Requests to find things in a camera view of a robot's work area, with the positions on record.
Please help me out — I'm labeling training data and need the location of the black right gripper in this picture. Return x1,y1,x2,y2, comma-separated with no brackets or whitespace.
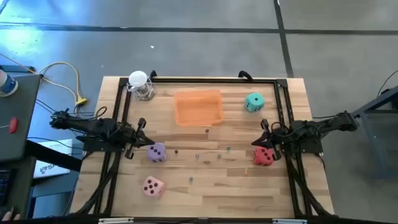
251,119,292,161

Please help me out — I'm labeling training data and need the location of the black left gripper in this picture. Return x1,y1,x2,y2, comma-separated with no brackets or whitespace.
118,117,155,160

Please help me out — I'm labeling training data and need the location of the large red foam die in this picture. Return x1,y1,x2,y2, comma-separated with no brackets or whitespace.
253,146,276,167

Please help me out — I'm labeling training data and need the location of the large purple foam die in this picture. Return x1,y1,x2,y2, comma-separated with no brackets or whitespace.
146,142,167,163

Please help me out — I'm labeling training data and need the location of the large teal foam die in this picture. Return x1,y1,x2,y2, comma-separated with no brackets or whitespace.
244,92,266,113

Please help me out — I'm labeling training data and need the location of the large pink foam die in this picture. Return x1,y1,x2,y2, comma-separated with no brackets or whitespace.
142,175,165,199

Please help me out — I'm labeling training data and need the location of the orange translucent plastic bin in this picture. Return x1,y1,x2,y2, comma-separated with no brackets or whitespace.
174,89,224,128

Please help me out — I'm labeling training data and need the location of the white mushroom-shaped lamp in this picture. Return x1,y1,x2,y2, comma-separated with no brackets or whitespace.
127,70,149,97

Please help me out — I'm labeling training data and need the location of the black diagonal bar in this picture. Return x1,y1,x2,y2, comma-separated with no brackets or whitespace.
24,139,83,172

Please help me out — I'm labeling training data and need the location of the white printed cardboard box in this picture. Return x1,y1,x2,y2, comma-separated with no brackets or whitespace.
32,139,74,180

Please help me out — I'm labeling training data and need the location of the grey-blue metal stand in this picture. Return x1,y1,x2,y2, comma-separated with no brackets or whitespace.
351,85,398,183

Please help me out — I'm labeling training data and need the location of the dark grey cabinet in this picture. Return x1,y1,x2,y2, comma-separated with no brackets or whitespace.
0,73,43,162

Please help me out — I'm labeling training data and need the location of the dark desk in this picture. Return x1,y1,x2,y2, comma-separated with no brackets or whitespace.
0,157,37,220

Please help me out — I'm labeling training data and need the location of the red button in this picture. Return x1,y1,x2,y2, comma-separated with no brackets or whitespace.
8,117,19,134

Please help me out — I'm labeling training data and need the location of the backlit keyboard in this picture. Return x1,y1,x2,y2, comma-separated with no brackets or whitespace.
0,169,11,207

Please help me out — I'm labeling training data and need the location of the white bottle with blue label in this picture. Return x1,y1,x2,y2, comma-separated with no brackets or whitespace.
0,68,19,97

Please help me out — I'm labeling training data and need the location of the person's hand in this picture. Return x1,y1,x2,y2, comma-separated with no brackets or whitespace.
2,211,21,221

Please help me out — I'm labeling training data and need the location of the white coiled cable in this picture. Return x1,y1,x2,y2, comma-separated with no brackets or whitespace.
132,77,157,102

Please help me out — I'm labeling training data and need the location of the yellow extension cable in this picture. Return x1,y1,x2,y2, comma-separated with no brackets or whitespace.
0,52,89,106

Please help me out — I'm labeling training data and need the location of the grey metal bracket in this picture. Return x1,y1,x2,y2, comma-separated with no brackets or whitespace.
272,218,308,224
98,218,134,224

